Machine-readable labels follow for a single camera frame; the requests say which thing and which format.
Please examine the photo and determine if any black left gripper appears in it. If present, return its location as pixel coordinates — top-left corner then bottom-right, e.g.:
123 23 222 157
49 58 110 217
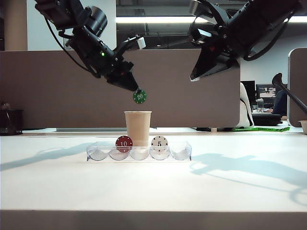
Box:
103 56 141 93

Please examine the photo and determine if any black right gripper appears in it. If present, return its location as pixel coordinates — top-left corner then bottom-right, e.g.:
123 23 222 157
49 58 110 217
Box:
189 23 243 83

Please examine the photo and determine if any green poker chip 20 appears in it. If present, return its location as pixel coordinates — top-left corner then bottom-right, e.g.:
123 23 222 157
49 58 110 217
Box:
132 88 147 104

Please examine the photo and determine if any tan paper cup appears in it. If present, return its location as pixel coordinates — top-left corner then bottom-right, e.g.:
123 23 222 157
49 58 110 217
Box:
124 110 153 147

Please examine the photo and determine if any red poker chip 10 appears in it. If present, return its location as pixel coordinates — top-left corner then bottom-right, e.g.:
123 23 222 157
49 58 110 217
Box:
115 135 133 153

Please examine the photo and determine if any white poker chip 5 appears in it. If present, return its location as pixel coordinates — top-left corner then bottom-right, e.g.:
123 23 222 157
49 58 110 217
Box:
151 135 169 154

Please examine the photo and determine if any clear plastic chip tray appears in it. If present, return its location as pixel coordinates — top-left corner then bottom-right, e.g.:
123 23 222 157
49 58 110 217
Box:
85 140 192 162

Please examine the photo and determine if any large black monitor back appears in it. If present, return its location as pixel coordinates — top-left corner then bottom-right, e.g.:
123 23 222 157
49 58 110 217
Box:
241 80 256 106

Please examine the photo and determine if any wide brown desk partition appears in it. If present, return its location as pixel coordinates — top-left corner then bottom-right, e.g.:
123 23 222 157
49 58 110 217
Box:
0 49 241 129

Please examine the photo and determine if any small black computer monitor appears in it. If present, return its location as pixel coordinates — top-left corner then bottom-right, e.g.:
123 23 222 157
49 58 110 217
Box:
256 83 279 99

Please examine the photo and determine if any white bag with black stripe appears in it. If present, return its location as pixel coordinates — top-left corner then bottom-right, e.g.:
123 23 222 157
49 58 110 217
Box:
236 82 255 129

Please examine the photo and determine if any long ceiling light strip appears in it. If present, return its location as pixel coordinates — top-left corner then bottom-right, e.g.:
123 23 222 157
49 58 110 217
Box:
116 16 192 24

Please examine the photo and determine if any person in blue shirt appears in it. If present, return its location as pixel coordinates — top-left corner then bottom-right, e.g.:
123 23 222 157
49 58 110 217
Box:
272 90 288 115

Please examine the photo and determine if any green tape strip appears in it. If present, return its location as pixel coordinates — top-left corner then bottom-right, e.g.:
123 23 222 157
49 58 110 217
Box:
231 126 290 132

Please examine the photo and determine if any narrow brown desk partition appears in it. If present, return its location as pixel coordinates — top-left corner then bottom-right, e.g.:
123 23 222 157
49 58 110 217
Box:
287 47 307 127

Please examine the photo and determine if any beige building column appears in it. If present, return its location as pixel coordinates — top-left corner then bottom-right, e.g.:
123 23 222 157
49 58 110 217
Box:
4 0 28 51

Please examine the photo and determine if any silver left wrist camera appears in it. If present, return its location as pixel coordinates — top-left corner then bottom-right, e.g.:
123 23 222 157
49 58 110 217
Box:
114 34 147 58

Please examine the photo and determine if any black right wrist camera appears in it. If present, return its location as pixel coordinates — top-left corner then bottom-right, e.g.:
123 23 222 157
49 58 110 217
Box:
188 0 231 46

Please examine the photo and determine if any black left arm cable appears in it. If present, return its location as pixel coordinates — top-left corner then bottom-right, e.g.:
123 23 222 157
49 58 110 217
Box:
45 18 101 79

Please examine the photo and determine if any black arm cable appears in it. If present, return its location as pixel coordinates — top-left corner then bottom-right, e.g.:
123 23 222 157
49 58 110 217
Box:
45 18 101 79
243 20 290 62

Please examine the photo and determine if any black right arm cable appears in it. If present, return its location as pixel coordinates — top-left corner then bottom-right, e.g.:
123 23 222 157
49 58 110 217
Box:
243 20 290 62

